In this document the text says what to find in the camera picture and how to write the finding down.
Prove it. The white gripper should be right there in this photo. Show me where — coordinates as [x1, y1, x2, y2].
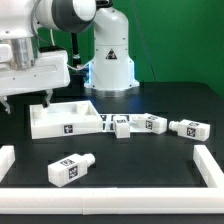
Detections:
[0, 44, 70, 114]

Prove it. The white square tabletop part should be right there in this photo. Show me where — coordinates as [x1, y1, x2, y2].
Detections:
[30, 100, 103, 139]

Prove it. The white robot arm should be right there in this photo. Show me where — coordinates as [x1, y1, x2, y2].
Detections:
[0, 0, 139, 111]

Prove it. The white AprilTag marker sheet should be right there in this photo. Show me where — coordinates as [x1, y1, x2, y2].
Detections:
[98, 113, 150, 133]

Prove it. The white U-shaped fence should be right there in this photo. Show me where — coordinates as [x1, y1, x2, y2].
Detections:
[0, 145, 224, 215]

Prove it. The black camera stand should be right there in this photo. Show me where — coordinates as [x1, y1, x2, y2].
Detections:
[71, 33, 83, 84]

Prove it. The white cable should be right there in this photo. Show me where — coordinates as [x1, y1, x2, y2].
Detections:
[49, 29, 93, 72]

